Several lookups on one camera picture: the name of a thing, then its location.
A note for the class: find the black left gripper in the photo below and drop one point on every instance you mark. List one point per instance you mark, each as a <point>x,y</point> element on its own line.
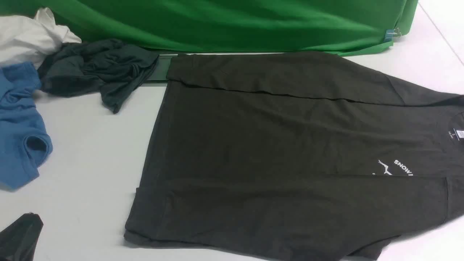
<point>18,241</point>

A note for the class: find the dark gray long-sleeved shirt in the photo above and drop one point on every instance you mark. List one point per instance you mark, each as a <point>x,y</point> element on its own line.
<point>296,156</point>

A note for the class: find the blue crumpled garment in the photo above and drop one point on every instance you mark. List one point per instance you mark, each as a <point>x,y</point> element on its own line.
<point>24,142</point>

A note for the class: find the dark teal crumpled garment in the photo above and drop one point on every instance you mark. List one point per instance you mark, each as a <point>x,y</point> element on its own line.
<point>110,67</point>

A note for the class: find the white crumpled garment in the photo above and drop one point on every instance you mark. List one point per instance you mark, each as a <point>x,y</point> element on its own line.
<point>25,39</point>

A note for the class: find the green backdrop cloth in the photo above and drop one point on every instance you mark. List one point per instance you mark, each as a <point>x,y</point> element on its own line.
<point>342,27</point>

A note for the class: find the blue binder clip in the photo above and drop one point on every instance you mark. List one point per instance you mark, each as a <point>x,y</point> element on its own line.
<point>392,34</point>

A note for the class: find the metal table cable hatch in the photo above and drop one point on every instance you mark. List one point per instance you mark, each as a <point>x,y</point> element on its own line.
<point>159,75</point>

